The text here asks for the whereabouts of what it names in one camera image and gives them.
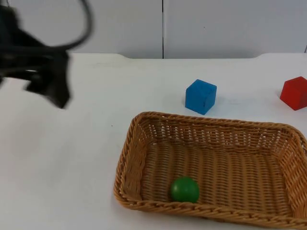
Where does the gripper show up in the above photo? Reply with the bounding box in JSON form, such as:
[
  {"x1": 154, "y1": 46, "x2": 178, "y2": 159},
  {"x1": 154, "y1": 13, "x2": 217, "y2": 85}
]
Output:
[{"x1": 23, "y1": 46, "x2": 72, "y2": 110}]

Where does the blue cube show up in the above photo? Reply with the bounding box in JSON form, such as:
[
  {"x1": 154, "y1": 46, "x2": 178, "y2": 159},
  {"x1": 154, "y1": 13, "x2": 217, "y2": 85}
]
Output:
[{"x1": 185, "y1": 79, "x2": 217, "y2": 115}]

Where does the green ball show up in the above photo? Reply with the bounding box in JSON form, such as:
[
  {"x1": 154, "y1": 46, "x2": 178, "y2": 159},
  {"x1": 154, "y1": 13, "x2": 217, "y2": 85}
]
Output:
[{"x1": 170, "y1": 176, "x2": 200, "y2": 204}]

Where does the pale brown wicker basket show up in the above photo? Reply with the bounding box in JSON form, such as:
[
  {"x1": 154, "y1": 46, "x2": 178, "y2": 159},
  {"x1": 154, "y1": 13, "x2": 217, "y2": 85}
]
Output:
[{"x1": 113, "y1": 111, "x2": 307, "y2": 230}]

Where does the red cube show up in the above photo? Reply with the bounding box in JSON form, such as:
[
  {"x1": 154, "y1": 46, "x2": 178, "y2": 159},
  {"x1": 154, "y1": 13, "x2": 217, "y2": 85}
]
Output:
[{"x1": 279, "y1": 76, "x2": 307, "y2": 111}]

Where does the black cable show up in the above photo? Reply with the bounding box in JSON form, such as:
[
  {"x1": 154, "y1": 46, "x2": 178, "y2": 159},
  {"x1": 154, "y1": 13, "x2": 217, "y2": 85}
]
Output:
[{"x1": 43, "y1": 0, "x2": 94, "y2": 52}]

